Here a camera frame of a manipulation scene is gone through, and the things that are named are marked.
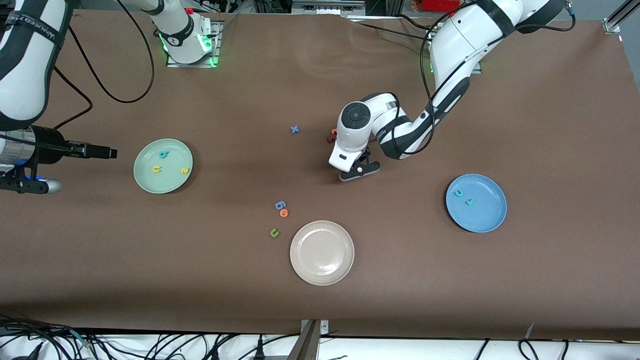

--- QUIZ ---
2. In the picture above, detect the light green plastic plate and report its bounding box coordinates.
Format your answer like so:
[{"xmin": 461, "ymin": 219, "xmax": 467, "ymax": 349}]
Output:
[{"xmin": 133, "ymin": 138, "xmax": 194, "ymax": 195}]

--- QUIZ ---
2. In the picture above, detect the brown table mat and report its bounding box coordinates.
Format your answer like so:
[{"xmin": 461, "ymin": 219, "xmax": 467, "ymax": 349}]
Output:
[{"xmin": 0, "ymin": 7, "xmax": 640, "ymax": 341}]

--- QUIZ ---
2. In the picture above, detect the beige plastic plate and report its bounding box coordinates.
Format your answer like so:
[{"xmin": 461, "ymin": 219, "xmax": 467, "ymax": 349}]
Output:
[{"xmin": 289, "ymin": 220, "xmax": 356, "ymax": 286}]

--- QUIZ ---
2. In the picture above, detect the blue plastic plate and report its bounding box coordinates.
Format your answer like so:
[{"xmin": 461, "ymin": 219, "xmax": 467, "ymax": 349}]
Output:
[{"xmin": 445, "ymin": 173, "xmax": 508, "ymax": 234}]

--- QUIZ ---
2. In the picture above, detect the grey metal equipment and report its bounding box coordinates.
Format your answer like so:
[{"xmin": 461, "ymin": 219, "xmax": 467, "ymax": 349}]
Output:
[{"xmin": 291, "ymin": 0, "xmax": 367, "ymax": 16}]

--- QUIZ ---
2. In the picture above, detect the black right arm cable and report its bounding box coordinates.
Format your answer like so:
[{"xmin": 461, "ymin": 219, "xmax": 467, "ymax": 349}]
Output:
[{"xmin": 50, "ymin": 0, "xmax": 155, "ymax": 132}]

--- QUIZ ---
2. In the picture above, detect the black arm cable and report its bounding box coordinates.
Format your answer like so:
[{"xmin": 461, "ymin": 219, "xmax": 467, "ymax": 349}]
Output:
[
  {"xmin": 50, "ymin": 0, "xmax": 155, "ymax": 132},
  {"xmin": 370, "ymin": 0, "xmax": 577, "ymax": 161}
]

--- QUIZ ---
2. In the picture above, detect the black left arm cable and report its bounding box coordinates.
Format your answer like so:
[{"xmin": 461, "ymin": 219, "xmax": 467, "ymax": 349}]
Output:
[{"xmin": 370, "ymin": 0, "xmax": 577, "ymax": 161}]

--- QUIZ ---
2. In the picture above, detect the black cable on mat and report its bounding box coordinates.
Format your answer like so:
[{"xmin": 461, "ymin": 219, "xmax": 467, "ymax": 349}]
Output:
[{"xmin": 345, "ymin": 14, "xmax": 441, "ymax": 43}]

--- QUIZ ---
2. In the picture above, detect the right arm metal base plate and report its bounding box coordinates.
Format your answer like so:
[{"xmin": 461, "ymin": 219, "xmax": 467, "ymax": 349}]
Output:
[{"xmin": 165, "ymin": 20, "xmax": 223, "ymax": 69}]

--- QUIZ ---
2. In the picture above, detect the teal cable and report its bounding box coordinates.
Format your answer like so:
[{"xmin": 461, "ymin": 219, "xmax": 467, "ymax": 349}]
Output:
[{"xmin": 67, "ymin": 327, "xmax": 93, "ymax": 348}]

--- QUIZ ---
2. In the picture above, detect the grey metal table bracket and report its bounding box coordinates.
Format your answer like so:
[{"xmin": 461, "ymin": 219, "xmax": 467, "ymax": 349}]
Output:
[{"xmin": 287, "ymin": 319, "xmax": 330, "ymax": 360}]

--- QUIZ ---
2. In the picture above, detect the black looped cable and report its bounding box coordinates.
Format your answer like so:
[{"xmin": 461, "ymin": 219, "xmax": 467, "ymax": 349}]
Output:
[{"xmin": 517, "ymin": 338, "xmax": 540, "ymax": 360}]

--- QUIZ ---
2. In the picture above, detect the aluminium frame rail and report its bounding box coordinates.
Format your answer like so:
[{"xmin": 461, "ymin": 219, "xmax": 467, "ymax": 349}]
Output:
[{"xmin": 602, "ymin": 0, "xmax": 632, "ymax": 35}]

